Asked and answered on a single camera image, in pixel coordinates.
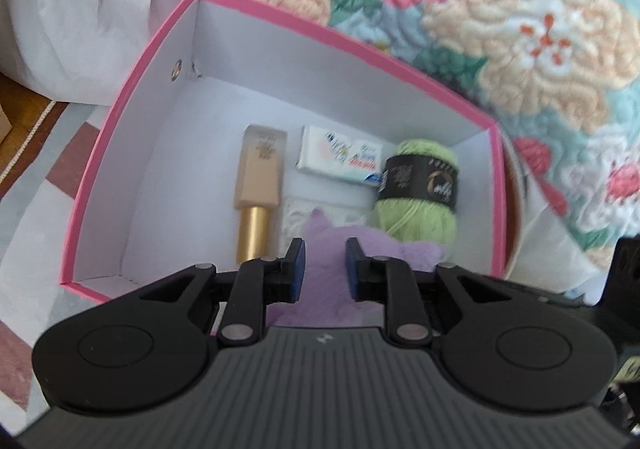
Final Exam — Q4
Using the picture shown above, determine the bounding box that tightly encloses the white tissue pack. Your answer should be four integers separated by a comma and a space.
296, 125, 386, 187

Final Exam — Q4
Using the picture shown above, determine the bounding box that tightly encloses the checkered rug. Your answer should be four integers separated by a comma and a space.
0, 99, 121, 430

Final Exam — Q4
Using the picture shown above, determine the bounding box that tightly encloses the green yarn ball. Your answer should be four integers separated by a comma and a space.
372, 139, 461, 245

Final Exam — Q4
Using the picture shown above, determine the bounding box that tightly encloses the pink cardboard box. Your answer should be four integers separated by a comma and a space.
60, 0, 516, 305

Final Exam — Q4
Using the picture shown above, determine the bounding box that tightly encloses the floral quilt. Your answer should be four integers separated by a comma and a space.
0, 0, 640, 275

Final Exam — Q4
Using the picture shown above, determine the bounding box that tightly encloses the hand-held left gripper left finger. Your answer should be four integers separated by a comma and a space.
137, 237, 307, 347

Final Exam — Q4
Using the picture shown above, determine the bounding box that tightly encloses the foundation bottle with gold cap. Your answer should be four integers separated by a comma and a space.
232, 124, 288, 264

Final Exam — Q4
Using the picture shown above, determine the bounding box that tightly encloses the purple plush cloth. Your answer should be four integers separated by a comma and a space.
267, 208, 443, 330

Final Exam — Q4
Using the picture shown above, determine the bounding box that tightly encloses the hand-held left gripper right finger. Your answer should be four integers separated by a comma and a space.
346, 236, 526, 347

